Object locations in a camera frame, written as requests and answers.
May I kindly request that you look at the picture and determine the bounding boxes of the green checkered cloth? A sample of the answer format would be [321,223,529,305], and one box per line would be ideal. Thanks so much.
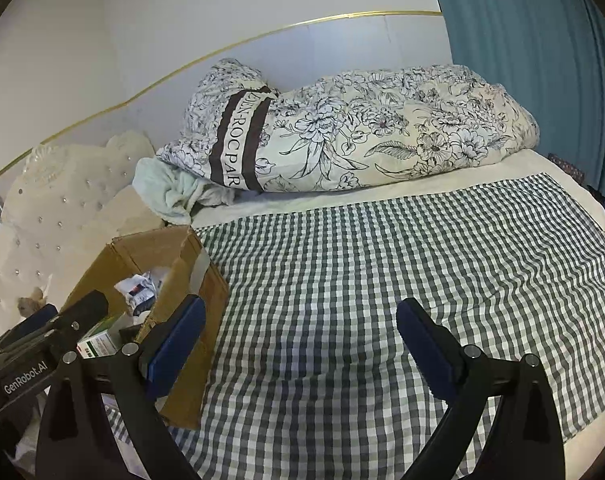
[102,172,605,480]

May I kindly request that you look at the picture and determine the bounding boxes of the pale green towel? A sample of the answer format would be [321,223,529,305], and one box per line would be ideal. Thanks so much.
[132,156,238,226]

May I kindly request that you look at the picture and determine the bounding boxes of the crumpled clear plastic bag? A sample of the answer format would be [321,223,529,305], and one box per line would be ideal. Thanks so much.
[114,272,158,317]

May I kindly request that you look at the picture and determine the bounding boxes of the tan fluffy object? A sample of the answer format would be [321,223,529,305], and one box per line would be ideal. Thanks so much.
[16,287,49,319]

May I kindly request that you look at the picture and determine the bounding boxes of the dark patterned cloth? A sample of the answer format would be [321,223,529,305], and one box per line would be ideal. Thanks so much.
[547,152,605,233]

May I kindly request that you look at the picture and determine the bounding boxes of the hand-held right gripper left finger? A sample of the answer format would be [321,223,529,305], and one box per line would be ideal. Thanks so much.
[35,294,207,480]

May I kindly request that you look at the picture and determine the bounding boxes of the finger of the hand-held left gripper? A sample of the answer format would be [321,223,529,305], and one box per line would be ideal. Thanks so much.
[42,290,109,341]
[0,304,59,351]

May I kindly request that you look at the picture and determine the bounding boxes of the teal curtain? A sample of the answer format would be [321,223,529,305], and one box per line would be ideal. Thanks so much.
[425,0,605,201]

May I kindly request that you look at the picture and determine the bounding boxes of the green and white box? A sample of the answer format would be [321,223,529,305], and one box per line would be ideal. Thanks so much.
[76,312,128,360]

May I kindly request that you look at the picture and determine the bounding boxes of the cream tufted headboard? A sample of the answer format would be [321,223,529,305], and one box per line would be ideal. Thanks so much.
[0,130,166,341]

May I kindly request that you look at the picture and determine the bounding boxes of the floral printed quilt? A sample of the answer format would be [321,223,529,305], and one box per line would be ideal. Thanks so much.
[155,57,540,193]

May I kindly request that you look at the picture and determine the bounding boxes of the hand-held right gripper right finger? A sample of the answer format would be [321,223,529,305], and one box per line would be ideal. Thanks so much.
[395,297,567,480]

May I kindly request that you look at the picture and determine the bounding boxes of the brown cardboard box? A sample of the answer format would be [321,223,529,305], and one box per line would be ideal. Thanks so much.
[57,225,230,431]

